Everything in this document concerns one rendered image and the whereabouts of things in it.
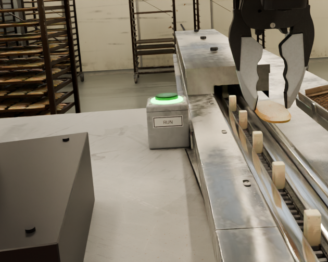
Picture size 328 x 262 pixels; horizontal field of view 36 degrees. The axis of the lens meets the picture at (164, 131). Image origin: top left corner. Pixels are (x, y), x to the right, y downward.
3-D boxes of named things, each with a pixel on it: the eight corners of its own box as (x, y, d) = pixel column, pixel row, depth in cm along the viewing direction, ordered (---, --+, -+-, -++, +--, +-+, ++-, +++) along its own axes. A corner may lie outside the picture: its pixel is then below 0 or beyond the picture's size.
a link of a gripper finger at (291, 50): (300, 96, 66) (290, 27, 64) (313, 105, 61) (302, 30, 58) (277, 101, 67) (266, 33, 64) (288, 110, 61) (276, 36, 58)
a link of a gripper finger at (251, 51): (249, 103, 67) (259, 33, 64) (256, 112, 61) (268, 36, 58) (226, 100, 66) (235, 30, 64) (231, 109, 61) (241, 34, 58)
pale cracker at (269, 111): (249, 106, 66) (249, 97, 66) (278, 104, 66) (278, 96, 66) (263, 125, 57) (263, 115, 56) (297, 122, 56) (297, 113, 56)
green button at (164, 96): (155, 102, 88) (154, 93, 87) (178, 101, 87) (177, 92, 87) (155, 107, 84) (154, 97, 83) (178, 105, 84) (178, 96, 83)
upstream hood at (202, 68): (175, 47, 228) (174, 28, 226) (214, 44, 227) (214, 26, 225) (186, 102, 107) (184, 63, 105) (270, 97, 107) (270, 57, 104)
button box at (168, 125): (150, 155, 92) (146, 96, 89) (192, 153, 92) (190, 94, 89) (149, 170, 84) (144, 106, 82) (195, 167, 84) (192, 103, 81)
